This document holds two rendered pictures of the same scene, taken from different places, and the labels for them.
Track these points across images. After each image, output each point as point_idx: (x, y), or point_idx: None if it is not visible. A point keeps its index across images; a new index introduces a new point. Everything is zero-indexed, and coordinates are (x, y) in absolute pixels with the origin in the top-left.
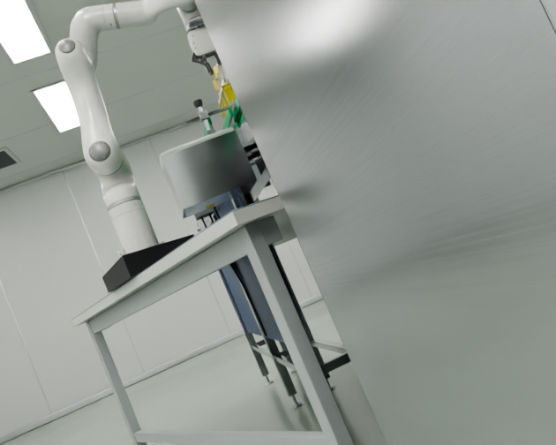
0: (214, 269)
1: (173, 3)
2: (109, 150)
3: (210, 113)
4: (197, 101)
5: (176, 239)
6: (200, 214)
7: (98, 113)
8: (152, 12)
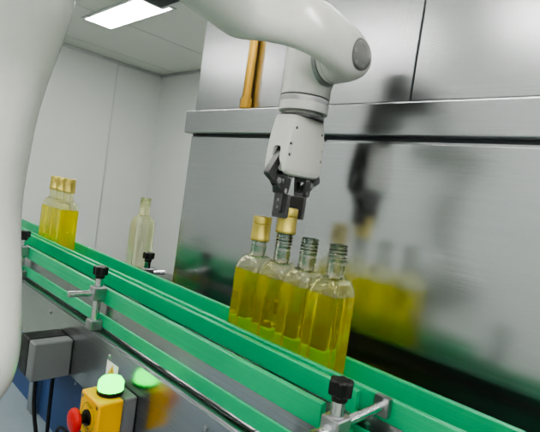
0: None
1: (332, 54)
2: None
3: (351, 424)
4: (351, 390)
5: None
6: (39, 378)
7: (4, 203)
8: (273, 30)
